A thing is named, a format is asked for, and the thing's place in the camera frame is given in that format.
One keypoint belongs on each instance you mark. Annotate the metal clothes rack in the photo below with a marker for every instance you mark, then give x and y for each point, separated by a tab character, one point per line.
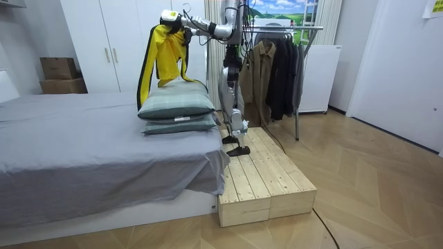
297	124

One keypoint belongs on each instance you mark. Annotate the white washing machine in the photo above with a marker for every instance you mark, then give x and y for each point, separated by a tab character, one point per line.
271	23

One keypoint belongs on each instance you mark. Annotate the landscape wall poster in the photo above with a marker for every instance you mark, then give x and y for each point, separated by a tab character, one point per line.
277	10

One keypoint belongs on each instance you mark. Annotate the black coat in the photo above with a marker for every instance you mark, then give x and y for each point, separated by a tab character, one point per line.
280	83

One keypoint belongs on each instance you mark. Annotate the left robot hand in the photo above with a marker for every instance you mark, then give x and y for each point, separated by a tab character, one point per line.
170	18

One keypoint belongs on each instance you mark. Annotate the brown jacket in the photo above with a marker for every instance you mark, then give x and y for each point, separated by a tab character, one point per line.
263	79

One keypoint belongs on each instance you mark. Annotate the white cabinet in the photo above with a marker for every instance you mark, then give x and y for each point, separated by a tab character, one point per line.
320	79

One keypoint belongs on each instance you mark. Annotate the pale wooden platform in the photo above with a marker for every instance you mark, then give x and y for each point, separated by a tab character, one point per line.
280	173
242	183

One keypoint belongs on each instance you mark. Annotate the robot body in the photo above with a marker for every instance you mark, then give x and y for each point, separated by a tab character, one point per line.
233	20

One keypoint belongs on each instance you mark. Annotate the yellow paper note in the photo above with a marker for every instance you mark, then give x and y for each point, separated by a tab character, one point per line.
433	8

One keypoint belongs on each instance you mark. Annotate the white wardrobe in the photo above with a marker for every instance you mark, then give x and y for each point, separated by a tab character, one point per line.
104	41

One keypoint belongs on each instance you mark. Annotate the white door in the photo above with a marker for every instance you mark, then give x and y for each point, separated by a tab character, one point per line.
398	69

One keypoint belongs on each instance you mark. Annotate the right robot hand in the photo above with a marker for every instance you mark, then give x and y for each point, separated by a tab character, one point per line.
187	36

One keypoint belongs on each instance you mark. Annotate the brown cardboard box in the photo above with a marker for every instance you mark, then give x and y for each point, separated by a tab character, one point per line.
58	68
64	86

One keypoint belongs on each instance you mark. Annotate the white striped curtain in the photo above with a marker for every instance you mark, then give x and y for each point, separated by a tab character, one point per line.
214	62
328	20

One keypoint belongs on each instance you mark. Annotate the grey bed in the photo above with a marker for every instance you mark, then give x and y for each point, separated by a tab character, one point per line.
86	148

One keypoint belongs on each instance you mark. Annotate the white ladder frame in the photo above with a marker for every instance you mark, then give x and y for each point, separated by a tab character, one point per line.
309	20

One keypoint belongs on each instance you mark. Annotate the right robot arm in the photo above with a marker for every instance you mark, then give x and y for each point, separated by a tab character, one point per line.
202	33

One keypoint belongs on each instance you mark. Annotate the green checked pillow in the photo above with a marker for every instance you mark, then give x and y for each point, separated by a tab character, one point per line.
176	100
180	126

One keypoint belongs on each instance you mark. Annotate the grey coat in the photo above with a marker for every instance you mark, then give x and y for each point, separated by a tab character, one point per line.
298	79

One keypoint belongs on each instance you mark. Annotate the beige garment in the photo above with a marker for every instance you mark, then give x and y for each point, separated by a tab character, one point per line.
246	83

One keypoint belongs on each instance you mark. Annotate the yellow garment with black stripes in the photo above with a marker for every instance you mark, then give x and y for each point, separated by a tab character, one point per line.
166	52

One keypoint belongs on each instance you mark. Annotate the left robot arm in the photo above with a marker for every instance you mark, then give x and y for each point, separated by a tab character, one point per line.
214	28

